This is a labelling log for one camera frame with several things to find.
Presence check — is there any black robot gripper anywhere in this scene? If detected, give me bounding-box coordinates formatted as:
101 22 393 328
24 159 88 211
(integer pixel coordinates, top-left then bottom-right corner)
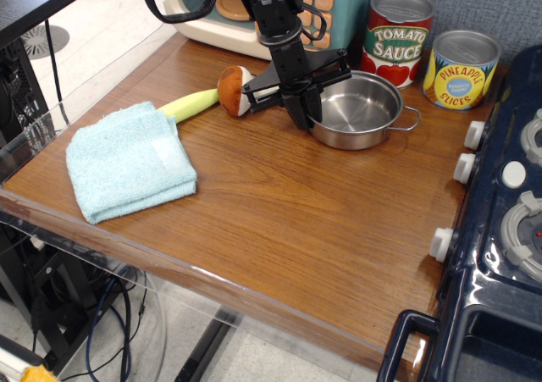
242 32 351 130

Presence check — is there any silver two-handled pan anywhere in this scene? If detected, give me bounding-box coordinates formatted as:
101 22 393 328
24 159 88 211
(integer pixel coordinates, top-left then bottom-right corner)
309 71 421 151

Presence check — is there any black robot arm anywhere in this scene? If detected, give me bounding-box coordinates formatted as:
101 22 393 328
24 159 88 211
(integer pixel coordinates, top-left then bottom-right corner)
145 0 351 130

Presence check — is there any plush brown mushroom toy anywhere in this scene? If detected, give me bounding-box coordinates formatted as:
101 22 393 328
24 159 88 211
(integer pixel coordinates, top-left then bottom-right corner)
217 65 253 117

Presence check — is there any teal cream toy microwave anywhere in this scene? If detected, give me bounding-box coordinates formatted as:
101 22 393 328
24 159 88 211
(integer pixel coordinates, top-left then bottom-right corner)
163 0 369 60

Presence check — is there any plush yellow-green vegetable toy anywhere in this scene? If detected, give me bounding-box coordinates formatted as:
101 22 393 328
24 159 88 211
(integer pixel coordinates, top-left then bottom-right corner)
158 88 218 124

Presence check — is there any tomato sauce can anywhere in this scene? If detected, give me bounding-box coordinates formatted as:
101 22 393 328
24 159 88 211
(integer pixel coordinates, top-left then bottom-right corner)
360 0 434 88

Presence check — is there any pineapple slices can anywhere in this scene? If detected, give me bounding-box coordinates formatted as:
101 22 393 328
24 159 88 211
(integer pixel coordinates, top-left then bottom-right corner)
423 30 502 111

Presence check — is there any white stove knob middle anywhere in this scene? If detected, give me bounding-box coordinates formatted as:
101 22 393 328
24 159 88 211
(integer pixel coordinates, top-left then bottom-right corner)
453 153 476 185

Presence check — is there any white stove knob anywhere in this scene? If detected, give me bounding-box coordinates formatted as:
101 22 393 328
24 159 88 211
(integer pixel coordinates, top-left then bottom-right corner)
453 153 476 185
429 228 454 263
464 121 485 151

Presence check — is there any white stove knob rear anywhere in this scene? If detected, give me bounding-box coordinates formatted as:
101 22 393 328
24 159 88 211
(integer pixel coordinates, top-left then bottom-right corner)
464 121 485 151

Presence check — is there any light blue folded towel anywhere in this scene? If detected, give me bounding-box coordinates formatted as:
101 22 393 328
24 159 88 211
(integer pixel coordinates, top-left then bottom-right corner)
66 102 197 224

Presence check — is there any white stove knob front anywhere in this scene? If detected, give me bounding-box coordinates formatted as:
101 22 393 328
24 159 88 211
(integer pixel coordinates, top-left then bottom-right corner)
429 228 454 263

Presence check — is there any black table leg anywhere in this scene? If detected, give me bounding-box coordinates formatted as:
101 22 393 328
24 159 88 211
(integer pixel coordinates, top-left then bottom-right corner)
174 319 232 382

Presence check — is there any dark blue toy stove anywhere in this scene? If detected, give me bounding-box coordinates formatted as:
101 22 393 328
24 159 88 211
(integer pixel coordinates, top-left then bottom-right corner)
378 46 541 381

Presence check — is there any yellow sponge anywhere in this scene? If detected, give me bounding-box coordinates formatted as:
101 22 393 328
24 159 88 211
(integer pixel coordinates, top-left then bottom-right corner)
19 365 58 382

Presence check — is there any black cable under table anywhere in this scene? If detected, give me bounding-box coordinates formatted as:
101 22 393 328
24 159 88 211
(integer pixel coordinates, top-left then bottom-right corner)
63 271 149 382

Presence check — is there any black metal shelf frame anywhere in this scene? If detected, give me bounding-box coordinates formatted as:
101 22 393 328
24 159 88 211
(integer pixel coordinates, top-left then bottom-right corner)
1 224 116 373

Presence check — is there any blue cable under table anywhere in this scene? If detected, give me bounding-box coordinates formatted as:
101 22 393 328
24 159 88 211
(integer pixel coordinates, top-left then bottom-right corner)
86 267 133 382

